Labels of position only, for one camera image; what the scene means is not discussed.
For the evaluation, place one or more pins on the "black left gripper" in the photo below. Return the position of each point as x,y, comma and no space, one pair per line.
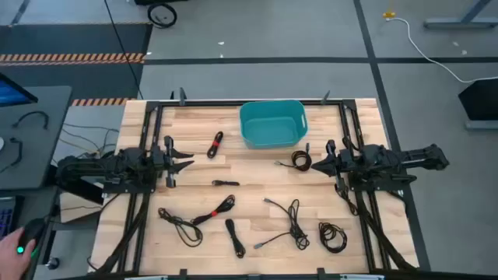
169,163

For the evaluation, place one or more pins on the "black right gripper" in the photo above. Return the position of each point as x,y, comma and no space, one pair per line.
344,162

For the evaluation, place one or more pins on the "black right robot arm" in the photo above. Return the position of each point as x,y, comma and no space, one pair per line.
389,161

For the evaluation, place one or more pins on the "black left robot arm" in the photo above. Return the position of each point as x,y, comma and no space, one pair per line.
116,167

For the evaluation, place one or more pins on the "grey table clamp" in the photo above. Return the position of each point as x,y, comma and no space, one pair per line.
183,273
182,96
321,273
326,98

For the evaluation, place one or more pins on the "teal plastic bin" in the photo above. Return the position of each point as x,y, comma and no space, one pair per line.
272,132

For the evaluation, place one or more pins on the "grey side desk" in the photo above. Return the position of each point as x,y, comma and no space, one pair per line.
39,155

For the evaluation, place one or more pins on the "yellow connector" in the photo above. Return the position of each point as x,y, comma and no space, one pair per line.
389,15

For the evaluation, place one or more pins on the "black caster wheel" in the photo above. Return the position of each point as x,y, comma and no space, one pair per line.
52,263

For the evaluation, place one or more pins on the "black box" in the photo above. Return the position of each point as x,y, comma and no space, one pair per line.
480,101

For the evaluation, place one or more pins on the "monitor with blue screen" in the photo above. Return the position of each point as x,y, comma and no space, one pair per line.
9,95

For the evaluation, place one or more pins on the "black keyboard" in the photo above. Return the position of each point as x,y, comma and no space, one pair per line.
5,218

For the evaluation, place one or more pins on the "grey table leg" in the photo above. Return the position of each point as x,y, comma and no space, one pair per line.
459,23

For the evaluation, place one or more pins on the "person's hand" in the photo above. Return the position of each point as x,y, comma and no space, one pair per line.
11,260

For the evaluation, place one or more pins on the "black metal table frame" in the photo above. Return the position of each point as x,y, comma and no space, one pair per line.
153,116

